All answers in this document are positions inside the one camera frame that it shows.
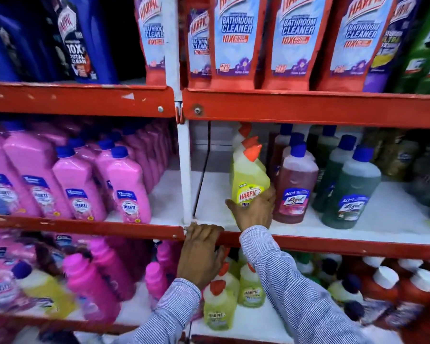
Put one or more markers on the dark green floor cleaner bottle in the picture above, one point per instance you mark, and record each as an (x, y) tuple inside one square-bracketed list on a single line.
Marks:
[(322, 141), (351, 197), (335, 164)]

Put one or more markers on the person's right thumb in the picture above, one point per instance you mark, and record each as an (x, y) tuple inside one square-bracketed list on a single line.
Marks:
[(233, 208)]

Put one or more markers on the blue toilet cleaner bottle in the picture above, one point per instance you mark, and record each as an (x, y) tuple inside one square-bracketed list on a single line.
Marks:
[(10, 42), (79, 42)]

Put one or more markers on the purple cleaner bottle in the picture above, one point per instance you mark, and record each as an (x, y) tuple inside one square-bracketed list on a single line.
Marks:
[(390, 50)]

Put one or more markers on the group of dark cleaner bottles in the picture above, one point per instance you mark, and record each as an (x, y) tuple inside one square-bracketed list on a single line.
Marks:
[(428, 179)]

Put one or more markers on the white metal shelf post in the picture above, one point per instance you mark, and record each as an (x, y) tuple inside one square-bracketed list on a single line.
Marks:
[(184, 168)]

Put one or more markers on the red floor cleaner bottle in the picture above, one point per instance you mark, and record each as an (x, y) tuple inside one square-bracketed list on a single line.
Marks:
[(282, 146), (295, 189)]

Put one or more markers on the pink refill pouch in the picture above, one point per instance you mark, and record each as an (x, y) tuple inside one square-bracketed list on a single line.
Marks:
[(3, 279)]

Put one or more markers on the yellow bottle with blue cap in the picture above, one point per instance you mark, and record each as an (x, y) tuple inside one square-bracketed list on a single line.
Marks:
[(48, 291)]

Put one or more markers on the rows of pink cleaner bottles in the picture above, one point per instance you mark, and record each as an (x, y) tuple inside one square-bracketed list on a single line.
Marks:
[(79, 175)]

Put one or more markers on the magenta cleaner bottle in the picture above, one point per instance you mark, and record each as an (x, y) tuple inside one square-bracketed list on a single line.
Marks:
[(93, 286), (156, 283), (166, 256), (114, 265)]

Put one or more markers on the small yellow-green cleaner bottle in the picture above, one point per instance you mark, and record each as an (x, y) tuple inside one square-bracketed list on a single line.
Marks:
[(219, 308), (230, 279), (251, 288)]

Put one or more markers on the person's left hand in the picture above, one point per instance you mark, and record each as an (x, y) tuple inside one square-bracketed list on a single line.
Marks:
[(199, 257)]

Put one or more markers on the pale bottle with navy cap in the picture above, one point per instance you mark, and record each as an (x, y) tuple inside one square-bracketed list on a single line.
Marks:
[(345, 288), (358, 313)]

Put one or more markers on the red metal shelf beam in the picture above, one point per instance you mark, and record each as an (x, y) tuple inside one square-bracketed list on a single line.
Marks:
[(75, 100), (93, 227), (308, 109), (344, 247), (57, 324)]

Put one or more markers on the person's right hand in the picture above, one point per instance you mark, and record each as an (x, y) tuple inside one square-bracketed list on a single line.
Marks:
[(254, 214)]

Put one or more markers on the person's left forearm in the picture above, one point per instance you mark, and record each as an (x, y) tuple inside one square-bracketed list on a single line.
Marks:
[(172, 315)]

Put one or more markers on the yellow toilet cleaner bottle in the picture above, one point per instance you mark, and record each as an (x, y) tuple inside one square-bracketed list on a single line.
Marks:
[(243, 129), (250, 142), (247, 175)]

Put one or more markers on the red bathroom cleaner bottle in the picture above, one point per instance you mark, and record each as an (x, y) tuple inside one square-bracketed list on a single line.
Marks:
[(358, 42), (297, 42), (199, 46), (152, 35), (236, 42)]

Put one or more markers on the group of white-capped red bottles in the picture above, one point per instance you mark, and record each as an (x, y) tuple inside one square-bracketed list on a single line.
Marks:
[(405, 286)]

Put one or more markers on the olive brown cleaner bottle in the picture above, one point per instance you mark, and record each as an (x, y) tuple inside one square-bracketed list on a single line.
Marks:
[(397, 157)]

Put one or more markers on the person's left thumb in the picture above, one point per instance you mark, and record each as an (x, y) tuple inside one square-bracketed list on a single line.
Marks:
[(221, 255)]

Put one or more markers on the person's right forearm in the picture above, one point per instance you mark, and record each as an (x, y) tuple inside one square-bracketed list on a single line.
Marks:
[(294, 290)]

